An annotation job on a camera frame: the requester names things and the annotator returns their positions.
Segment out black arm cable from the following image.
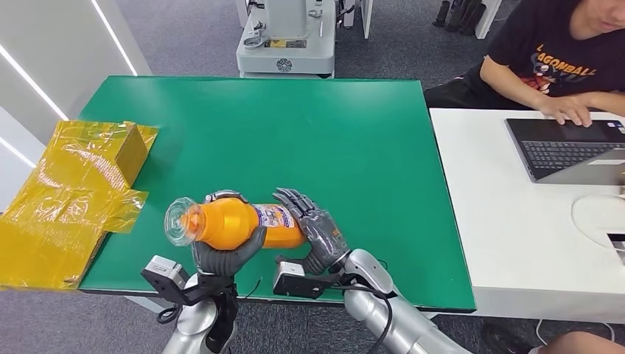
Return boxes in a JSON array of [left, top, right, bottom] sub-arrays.
[[156, 305, 183, 327], [331, 285, 394, 354]]

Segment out person's bare leg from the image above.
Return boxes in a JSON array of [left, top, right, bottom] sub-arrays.
[[528, 331, 625, 354]]

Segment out white table frame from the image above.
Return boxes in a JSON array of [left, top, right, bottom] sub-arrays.
[[125, 294, 171, 314]]

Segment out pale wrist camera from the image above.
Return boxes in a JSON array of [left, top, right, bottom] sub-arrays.
[[140, 254, 192, 307], [271, 260, 343, 300]]

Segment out white wall light strip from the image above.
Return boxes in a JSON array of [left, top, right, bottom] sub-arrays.
[[0, 44, 70, 122], [90, 0, 139, 77], [0, 136, 38, 170]]

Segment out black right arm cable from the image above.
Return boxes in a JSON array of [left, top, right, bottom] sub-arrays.
[[331, 285, 394, 354]]

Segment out person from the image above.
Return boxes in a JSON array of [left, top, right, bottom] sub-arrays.
[[423, 0, 625, 129]]

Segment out person's right hand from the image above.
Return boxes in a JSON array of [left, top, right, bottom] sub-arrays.
[[536, 94, 593, 129]]

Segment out orange plastic bottle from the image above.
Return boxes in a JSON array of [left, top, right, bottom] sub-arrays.
[[163, 195, 308, 251]]

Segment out thin black table-edge cable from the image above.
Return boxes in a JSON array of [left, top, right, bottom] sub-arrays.
[[243, 277, 264, 300]]

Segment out yellow film wrapped cardboard box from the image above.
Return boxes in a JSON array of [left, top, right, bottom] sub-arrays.
[[0, 119, 160, 292]]

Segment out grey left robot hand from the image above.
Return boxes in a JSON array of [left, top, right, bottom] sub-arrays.
[[190, 189, 269, 277]]

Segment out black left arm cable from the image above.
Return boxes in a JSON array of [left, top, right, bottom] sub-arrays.
[[156, 305, 183, 327]]

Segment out white floor cable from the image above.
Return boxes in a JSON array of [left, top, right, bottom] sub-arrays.
[[534, 319, 617, 349]]

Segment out small black floor object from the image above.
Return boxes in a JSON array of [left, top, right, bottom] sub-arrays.
[[432, 0, 450, 29]]

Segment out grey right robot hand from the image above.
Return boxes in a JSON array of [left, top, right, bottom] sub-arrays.
[[271, 187, 352, 276]]

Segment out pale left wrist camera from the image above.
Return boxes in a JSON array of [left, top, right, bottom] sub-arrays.
[[140, 254, 192, 307]]

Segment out white furniture leg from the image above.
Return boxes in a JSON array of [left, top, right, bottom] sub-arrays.
[[342, 0, 374, 41]]

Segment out large black floor object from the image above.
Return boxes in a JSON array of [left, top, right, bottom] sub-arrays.
[[444, 0, 487, 37]]

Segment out white desk cable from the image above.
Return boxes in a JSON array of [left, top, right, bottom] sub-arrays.
[[570, 192, 625, 251]]

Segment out white furniture panel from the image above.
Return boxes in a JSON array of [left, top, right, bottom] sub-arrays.
[[474, 0, 504, 41]]

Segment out black and white card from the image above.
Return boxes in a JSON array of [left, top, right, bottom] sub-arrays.
[[606, 232, 625, 268]]

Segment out dark grey laptop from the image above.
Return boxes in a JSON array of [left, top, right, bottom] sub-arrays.
[[504, 117, 625, 187]]

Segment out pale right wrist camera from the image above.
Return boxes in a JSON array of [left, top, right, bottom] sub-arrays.
[[271, 260, 343, 300]]

